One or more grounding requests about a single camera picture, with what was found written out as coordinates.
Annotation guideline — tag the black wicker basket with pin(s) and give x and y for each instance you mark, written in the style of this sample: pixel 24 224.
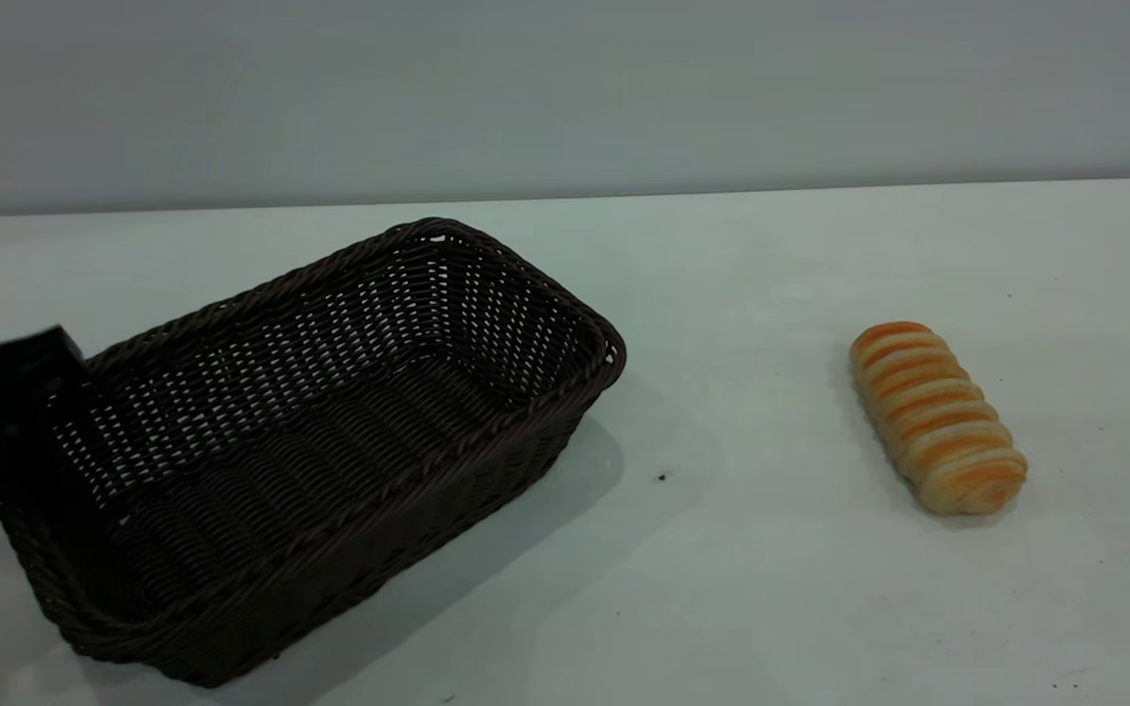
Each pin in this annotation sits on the black wicker basket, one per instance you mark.
pixel 330 461

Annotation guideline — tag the striped golden bread roll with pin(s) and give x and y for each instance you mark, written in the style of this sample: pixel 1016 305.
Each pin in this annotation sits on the striped golden bread roll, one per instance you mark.
pixel 933 417

